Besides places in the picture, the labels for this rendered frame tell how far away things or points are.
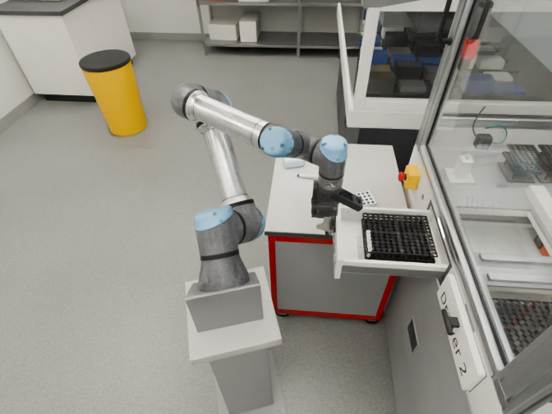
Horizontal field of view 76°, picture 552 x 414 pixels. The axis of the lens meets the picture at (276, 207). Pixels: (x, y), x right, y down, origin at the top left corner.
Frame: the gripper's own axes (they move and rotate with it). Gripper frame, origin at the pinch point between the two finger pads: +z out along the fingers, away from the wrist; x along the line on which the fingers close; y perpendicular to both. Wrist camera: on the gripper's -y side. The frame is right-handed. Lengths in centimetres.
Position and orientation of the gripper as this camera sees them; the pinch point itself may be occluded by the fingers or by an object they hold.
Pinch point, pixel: (331, 228)
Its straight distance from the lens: 121.4
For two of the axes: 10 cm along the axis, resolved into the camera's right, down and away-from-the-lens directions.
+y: -10.0, -0.5, 0.8
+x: -0.9, 7.0, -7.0
